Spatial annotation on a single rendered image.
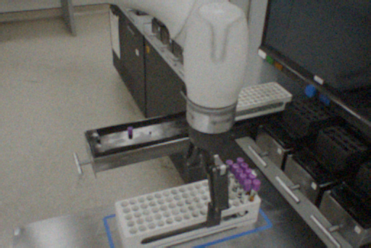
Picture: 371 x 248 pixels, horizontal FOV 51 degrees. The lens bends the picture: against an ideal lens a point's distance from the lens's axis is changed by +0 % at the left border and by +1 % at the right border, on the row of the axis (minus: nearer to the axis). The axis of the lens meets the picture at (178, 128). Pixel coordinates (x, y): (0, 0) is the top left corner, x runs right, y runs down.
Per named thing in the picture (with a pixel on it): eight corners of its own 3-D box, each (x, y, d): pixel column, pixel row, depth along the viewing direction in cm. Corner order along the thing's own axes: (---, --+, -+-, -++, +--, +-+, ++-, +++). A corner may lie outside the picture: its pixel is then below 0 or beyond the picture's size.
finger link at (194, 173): (188, 169, 83) (188, 167, 84) (188, 192, 87) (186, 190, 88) (201, 166, 84) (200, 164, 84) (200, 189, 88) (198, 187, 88)
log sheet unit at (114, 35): (111, 48, 298) (108, 2, 278) (121, 62, 278) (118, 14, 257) (109, 48, 297) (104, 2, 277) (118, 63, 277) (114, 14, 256)
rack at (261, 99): (272, 97, 133) (274, 81, 130) (289, 112, 126) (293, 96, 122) (193, 113, 124) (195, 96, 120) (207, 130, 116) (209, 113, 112)
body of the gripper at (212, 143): (182, 113, 73) (181, 151, 78) (200, 138, 66) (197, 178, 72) (219, 106, 75) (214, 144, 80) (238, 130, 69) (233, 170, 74)
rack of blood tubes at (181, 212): (237, 191, 93) (240, 171, 89) (258, 221, 85) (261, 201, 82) (116, 222, 84) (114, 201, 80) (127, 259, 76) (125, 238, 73)
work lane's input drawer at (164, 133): (274, 109, 140) (278, 88, 135) (297, 130, 129) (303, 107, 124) (71, 154, 116) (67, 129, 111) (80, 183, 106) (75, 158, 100)
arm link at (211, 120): (198, 113, 63) (196, 142, 66) (248, 104, 65) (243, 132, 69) (179, 87, 69) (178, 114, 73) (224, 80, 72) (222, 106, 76)
